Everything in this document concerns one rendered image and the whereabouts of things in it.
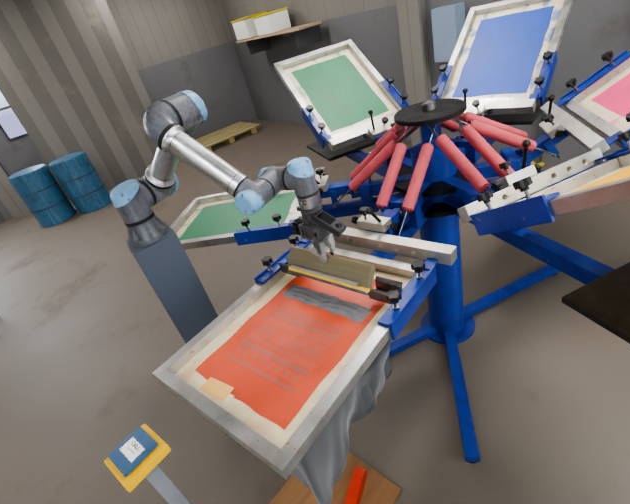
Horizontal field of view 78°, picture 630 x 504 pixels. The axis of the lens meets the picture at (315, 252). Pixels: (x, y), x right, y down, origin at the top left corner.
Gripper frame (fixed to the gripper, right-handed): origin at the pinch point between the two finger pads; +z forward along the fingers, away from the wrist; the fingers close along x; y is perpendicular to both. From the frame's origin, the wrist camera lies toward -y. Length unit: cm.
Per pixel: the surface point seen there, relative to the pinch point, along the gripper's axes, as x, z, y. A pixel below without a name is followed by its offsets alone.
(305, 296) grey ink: 9.3, 13.1, 8.0
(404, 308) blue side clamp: 5.1, 8.9, -30.1
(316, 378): 35.7, 13.8, -18.0
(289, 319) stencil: 20.7, 13.7, 6.1
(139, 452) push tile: 78, 12, 9
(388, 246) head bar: -20.7, 7.0, -10.4
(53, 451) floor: 106, 109, 164
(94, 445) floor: 89, 109, 142
